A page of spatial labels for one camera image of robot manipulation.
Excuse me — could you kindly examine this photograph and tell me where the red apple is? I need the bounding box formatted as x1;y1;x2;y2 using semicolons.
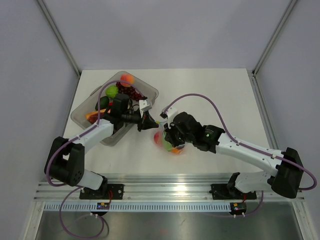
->
153;131;163;147

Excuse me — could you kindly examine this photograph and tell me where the clear zip top bag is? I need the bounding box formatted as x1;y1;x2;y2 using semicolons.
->
152;120;186;155

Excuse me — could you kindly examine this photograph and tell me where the aluminium frame post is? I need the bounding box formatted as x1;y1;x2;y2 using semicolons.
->
252;0;300;77
35;0;82;80

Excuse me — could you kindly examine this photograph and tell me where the purple grape bunch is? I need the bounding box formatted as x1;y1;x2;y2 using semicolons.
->
115;82;145;101

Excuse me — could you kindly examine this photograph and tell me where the aluminium mounting rail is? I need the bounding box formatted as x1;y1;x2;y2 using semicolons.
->
33;173;305;202

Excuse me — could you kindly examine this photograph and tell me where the green avocado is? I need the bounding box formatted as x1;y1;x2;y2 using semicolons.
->
95;96;110;111

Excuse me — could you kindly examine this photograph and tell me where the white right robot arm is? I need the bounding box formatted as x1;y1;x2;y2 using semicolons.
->
164;112;303;199

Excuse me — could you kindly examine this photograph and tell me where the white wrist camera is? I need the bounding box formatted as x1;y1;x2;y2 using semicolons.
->
160;106;179;129
139;99;152;117

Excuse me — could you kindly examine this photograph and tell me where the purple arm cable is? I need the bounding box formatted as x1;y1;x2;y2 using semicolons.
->
162;93;318;218
44;79;148;238

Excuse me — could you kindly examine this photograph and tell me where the green lime fruit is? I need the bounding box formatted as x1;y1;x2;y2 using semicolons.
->
162;137;173;152

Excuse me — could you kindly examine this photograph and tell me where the right aluminium frame post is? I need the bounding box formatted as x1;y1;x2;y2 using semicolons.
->
252;0;300;77

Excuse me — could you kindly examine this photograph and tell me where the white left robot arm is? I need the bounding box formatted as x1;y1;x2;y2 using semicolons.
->
44;94;159;199

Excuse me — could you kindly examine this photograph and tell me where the peach fruit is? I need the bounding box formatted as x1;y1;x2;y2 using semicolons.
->
120;73;135;88

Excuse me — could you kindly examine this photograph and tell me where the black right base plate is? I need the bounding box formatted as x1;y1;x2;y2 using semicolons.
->
209;183;257;200

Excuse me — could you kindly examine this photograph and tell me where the left aluminium frame post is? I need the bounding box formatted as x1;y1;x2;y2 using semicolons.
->
35;0;82;80

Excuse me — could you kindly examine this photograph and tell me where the orange fruit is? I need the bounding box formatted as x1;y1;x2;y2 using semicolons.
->
169;147;185;155

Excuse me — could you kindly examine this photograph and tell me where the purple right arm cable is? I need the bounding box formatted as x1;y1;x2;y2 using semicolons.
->
162;93;318;218

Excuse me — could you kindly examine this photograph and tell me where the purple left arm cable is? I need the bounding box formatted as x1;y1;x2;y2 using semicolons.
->
44;79;148;238

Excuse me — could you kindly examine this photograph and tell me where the clear plastic food bin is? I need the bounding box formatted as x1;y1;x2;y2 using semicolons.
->
69;71;159;147

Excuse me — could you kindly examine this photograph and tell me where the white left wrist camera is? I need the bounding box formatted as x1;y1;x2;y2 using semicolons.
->
139;99;152;117

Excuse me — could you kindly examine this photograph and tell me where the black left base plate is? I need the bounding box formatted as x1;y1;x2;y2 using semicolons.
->
79;183;124;200

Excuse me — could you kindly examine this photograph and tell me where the raw steak slice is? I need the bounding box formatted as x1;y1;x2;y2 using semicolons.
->
85;108;110;124

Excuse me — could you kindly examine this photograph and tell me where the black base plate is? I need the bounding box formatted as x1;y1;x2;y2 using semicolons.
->
79;183;124;200
209;183;257;200

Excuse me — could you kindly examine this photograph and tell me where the white slotted cable duct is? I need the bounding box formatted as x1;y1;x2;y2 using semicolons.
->
44;201;231;213

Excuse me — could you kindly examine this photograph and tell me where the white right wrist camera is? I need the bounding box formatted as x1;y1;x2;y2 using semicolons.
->
160;106;179;129

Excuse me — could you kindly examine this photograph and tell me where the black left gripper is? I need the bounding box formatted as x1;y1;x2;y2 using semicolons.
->
121;109;159;132

